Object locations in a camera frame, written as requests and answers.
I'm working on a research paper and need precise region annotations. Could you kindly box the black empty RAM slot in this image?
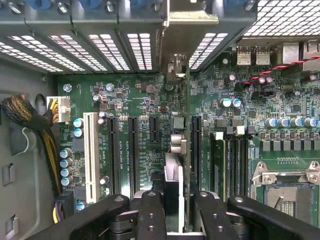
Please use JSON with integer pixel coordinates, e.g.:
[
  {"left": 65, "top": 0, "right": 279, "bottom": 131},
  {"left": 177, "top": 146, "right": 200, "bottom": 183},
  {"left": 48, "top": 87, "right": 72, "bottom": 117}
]
[
  {"left": 226, "top": 133, "right": 239, "bottom": 201},
  {"left": 237, "top": 133, "right": 251, "bottom": 201}
]

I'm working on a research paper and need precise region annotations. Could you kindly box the long black PCIe expansion slot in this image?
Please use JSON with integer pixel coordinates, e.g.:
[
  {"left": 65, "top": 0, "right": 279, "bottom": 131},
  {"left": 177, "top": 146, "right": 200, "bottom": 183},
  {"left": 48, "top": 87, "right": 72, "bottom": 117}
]
[
  {"left": 106, "top": 116, "right": 121, "bottom": 199},
  {"left": 127, "top": 116, "right": 141, "bottom": 199},
  {"left": 190, "top": 115, "right": 204, "bottom": 194}
]

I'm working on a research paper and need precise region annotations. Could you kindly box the short black PCIe expansion slot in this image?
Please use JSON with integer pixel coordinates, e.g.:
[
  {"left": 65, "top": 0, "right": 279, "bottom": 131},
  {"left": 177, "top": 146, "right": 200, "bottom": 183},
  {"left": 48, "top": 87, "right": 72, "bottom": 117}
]
[{"left": 149, "top": 115, "right": 161, "bottom": 150}]

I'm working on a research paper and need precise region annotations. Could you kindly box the white PCI expansion slot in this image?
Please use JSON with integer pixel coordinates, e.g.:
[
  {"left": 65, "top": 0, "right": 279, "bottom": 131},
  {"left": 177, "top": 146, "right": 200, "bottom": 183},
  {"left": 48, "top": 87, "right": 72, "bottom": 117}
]
[{"left": 82, "top": 112, "right": 101, "bottom": 205}]

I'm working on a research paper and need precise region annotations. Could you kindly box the green motherboard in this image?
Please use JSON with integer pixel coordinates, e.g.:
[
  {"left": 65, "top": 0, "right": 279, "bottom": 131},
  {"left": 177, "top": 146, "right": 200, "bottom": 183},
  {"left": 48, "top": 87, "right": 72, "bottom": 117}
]
[{"left": 56, "top": 46, "right": 320, "bottom": 240}]

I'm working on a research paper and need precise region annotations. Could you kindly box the white power connector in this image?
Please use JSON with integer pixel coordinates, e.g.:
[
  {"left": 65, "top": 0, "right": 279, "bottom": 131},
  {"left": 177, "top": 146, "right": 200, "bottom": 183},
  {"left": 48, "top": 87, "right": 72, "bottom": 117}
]
[{"left": 45, "top": 95, "right": 71, "bottom": 125}]

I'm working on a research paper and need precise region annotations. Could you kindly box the grey metal PC case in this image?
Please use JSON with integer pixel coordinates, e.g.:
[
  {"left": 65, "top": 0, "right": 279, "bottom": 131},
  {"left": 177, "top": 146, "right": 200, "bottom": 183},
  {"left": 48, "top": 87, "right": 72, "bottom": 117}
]
[{"left": 0, "top": 0, "right": 320, "bottom": 240}]

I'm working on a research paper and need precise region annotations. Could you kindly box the silver USB port block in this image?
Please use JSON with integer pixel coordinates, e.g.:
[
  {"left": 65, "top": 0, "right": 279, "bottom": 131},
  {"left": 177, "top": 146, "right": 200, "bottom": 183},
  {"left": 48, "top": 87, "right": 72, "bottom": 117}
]
[
  {"left": 235, "top": 45, "right": 252, "bottom": 66},
  {"left": 255, "top": 45, "right": 271, "bottom": 66}
]

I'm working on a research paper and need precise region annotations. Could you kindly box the vented metal slot cover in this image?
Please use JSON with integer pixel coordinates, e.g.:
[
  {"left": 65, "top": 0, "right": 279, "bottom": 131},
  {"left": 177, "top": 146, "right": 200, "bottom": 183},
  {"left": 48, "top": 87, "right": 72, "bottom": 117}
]
[
  {"left": 188, "top": 32, "right": 229, "bottom": 71},
  {"left": 0, "top": 41, "right": 64, "bottom": 74},
  {"left": 47, "top": 34, "right": 109, "bottom": 72},
  {"left": 7, "top": 35, "right": 86, "bottom": 73},
  {"left": 126, "top": 32, "right": 154, "bottom": 71},
  {"left": 87, "top": 33, "right": 131, "bottom": 72}
]

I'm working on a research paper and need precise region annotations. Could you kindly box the silver network port block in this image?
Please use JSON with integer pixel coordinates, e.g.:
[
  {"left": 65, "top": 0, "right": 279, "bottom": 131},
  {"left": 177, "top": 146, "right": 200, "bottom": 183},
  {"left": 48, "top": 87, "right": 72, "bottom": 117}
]
[{"left": 281, "top": 39, "right": 320, "bottom": 73}]

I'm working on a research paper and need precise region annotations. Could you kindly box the CPU socket with metal frame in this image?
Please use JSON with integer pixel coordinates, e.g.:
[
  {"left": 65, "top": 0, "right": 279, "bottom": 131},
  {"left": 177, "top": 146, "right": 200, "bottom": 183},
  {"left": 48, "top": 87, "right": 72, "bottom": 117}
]
[{"left": 250, "top": 160, "right": 320, "bottom": 227}]

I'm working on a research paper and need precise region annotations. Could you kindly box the black connector with coloured wires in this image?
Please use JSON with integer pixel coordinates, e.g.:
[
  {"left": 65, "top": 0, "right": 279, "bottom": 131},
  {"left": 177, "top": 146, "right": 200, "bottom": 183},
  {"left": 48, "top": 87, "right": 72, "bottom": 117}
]
[{"left": 51, "top": 190, "right": 76, "bottom": 225}]

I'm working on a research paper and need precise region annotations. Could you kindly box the braided black yellow power cable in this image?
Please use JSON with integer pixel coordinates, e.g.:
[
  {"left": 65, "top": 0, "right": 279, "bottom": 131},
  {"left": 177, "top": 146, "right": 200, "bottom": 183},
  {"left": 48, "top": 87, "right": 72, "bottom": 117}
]
[{"left": 0, "top": 93, "right": 63, "bottom": 199}]

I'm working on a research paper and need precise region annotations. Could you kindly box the red black twisted wire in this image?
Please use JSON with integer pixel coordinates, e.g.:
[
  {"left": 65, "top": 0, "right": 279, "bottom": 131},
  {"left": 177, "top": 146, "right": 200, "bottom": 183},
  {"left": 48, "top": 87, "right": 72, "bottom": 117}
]
[{"left": 242, "top": 54, "right": 320, "bottom": 86}]

